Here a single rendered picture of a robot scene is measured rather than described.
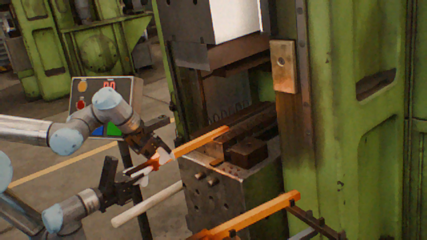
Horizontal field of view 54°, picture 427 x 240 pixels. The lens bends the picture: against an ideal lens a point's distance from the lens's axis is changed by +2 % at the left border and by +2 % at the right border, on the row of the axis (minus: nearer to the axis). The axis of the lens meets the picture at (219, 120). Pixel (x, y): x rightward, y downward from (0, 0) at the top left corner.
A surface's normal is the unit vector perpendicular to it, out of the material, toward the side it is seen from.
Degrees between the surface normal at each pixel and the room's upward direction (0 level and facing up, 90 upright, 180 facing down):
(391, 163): 90
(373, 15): 89
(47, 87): 90
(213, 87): 90
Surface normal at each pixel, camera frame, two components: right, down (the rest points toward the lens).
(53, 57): 0.51, 0.25
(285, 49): -0.73, 0.36
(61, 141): -0.08, 0.39
